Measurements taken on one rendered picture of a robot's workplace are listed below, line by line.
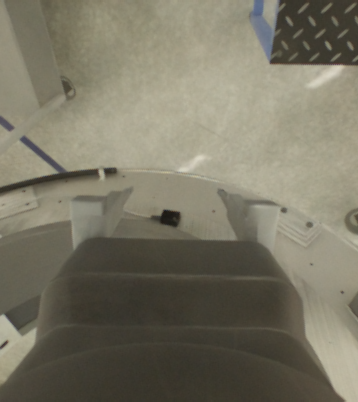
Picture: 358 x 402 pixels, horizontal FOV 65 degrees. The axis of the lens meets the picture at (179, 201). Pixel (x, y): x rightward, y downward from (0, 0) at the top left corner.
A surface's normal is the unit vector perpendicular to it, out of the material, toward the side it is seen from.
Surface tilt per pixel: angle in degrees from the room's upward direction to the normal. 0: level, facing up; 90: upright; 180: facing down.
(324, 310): 90
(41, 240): 27
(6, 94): 0
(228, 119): 0
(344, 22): 0
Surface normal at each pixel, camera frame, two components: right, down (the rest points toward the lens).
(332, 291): -0.03, -0.77
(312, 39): -0.12, 0.64
